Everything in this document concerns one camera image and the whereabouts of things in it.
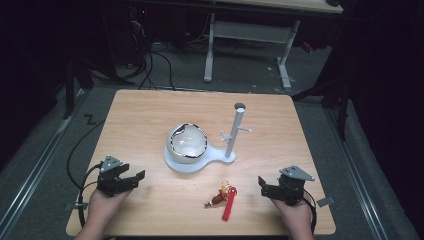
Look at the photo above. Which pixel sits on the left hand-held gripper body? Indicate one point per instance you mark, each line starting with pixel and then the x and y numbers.
pixel 109 182

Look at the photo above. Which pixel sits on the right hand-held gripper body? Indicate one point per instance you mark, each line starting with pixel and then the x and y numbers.
pixel 290 188

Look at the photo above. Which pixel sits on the person's left hand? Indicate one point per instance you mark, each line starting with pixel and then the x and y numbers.
pixel 104 204

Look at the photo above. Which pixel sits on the person's right hand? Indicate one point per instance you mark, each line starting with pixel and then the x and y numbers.
pixel 293 214

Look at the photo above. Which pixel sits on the grey tape strip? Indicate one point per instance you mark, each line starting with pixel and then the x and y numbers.
pixel 325 201
pixel 75 206

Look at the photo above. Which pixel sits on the white peg stand rack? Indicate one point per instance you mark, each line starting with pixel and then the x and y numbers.
pixel 233 136

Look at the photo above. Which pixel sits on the white bowl with dark rim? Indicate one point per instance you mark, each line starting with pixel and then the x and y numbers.
pixel 186 143

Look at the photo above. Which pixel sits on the black metal stand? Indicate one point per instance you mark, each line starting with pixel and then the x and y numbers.
pixel 341 106

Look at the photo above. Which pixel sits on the metal floor rail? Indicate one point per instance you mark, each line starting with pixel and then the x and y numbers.
pixel 358 173
pixel 36 166

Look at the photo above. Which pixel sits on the white metal frame desk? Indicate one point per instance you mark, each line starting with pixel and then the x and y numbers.
pixel 250 33

